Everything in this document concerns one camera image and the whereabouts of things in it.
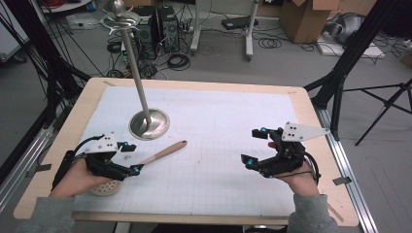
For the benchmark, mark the black post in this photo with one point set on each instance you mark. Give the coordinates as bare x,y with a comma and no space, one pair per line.
336,110

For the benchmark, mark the large open cardboard box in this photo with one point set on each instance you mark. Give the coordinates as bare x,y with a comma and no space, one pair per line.
304,19

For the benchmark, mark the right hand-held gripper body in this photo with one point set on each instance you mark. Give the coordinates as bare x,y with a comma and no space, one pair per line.
288,155

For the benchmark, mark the person's left hand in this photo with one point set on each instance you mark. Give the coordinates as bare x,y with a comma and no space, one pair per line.
76,181

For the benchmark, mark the metal stand with round base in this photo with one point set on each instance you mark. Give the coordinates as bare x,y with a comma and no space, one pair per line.
142,93

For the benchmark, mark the silver grey appliance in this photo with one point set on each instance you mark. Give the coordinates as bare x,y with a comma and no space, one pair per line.
345,27

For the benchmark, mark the white foam board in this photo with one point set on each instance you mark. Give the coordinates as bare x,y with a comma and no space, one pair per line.
356,51

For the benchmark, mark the aluminium rail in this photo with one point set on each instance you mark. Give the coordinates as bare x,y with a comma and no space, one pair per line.
350,168
22,161

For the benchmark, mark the person's right hand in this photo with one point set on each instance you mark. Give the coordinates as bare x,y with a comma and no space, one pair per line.
302,183

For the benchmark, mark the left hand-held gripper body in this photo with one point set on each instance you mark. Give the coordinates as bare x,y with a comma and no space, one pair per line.
103,161

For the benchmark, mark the white grid mat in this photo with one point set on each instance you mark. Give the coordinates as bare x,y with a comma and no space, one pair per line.
210,113

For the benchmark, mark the black frame column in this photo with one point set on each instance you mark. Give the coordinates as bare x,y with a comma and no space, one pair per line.
350,48

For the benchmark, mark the black computer tower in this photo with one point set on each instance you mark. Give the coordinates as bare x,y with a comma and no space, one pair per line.
145,32
168,29

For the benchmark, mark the grey tape piece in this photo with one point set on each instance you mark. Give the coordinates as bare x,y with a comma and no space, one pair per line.
341,180
42,168

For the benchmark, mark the beige slotted spoon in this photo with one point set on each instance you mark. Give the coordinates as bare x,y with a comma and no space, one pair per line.
165,152

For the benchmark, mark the black tripod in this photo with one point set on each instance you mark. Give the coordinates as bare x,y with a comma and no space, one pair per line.
385,103

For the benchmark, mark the flat black device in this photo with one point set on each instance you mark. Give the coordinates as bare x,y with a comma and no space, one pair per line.
239,22

